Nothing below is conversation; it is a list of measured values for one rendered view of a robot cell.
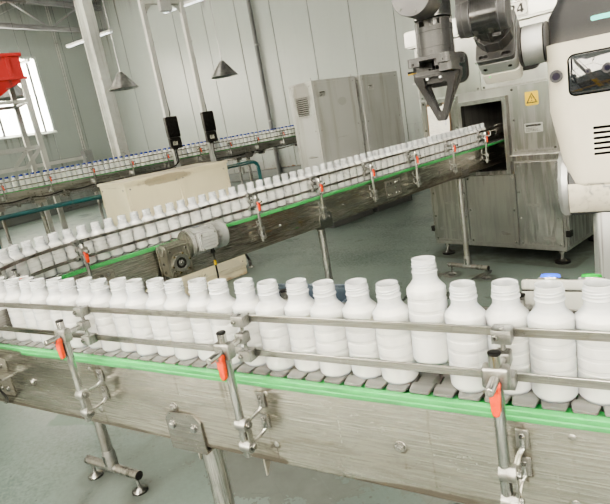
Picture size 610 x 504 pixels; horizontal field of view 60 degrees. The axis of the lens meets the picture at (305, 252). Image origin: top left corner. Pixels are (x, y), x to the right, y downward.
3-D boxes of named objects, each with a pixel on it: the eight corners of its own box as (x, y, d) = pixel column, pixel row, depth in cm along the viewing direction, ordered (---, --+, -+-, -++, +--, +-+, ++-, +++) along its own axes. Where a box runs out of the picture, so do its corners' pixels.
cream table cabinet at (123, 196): (218, 267, 601) (195, 163, 573) (250, 272, 555) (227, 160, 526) (127, 300, 533) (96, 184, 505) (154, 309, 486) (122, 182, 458)
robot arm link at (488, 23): (505, 9, 118) (480, 15, 120) (496, -21, 109) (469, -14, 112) (504, 46, 116) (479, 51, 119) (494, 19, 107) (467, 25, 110)
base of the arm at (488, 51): (515, 58, 121) (516, 12, 123) (509, 38, 114) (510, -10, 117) (476, 66, 125) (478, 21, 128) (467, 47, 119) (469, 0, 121)
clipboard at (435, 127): (430, 142, 470) (426, 104, 462) (453, 139, 453) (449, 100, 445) (427, 142, 467) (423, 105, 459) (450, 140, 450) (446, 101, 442)
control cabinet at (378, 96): (388, 199, 841) (371, 74, 795) (413, 199, 803) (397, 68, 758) (353, 211, 790) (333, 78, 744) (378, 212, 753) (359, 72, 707)
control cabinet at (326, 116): (349, 213, 785) (329, 79, 739) (375, 213, 747) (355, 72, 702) (309, 227, 734) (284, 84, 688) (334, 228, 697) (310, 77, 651)
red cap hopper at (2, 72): (9, 293, 653) (-67, 56, 586) (-4, 286, 707) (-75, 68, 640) (83, 270, 710) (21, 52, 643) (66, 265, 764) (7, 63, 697)
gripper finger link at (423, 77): (417, 124, 86) (411, 64, 84) (430, 121, 92) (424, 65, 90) (460, 118, 82) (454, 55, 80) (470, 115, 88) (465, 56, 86)
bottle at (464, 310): (499, 389, 79) (491, 284, 75) (462, 398, 78) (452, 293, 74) (479, 371, 85) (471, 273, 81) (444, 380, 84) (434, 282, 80)
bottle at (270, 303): (300, 368, 97) (284, 283, 93) (268, 375, 96) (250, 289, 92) (296, 354, 102) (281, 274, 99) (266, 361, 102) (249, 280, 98)
